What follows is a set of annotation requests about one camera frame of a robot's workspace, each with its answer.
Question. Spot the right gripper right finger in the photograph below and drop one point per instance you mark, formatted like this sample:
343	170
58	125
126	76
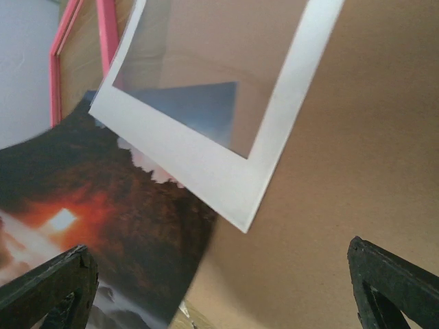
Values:
388	289

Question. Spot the sunset photo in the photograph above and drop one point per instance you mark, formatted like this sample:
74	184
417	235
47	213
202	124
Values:
79	183

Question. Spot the pink picture frame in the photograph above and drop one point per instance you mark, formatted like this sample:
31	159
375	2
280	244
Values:
108	40

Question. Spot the brown backing board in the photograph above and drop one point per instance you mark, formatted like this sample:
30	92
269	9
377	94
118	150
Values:
362	160

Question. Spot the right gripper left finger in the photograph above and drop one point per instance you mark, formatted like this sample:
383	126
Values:
59	292

